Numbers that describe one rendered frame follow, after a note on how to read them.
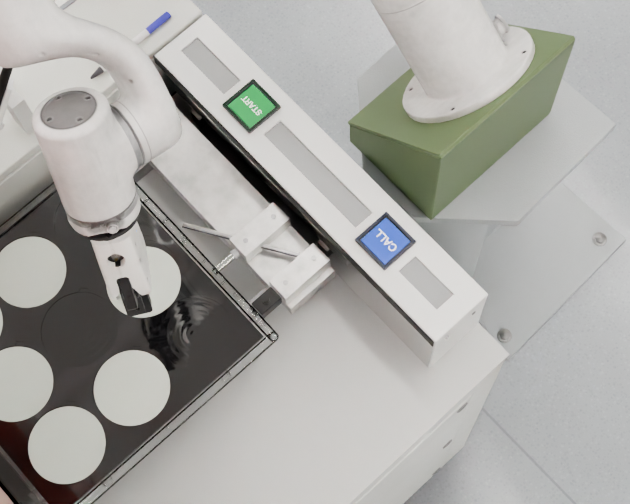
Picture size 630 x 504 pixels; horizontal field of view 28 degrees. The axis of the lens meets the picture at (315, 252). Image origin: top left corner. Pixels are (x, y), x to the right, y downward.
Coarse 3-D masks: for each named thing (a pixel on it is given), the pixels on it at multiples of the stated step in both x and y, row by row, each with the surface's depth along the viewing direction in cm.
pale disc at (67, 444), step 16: (48, 416) 162; (64, 416) 162; (80, 416) 161; (32, 432) 161; (48, 432) 161; (64, 432) 161; (80, 432) 161; (96, 432) 161; (32, 448) 160; (48, 448) 160; (64, 448) 160; (80, 448) 160; (96, 448) 160; (32, 464) 160; (48, 464) 160; (64, 464) 160; (80, 464) 160; (96, 464) 159; (48, 480) 159; (64, 480) 159; (80, 480) 159
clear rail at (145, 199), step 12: (144, 192) 171; (144, 204) 170; (156, 204) 170; (156, 216) 170; (168, 228) 169; (180, 240) 168; (192, 252) 168; (204, 264) 167; (216, 276) 166; (228, 288) 166; (240, 300) 165; (252, 312) 165; (264, 324) 164; (276, 336) 164
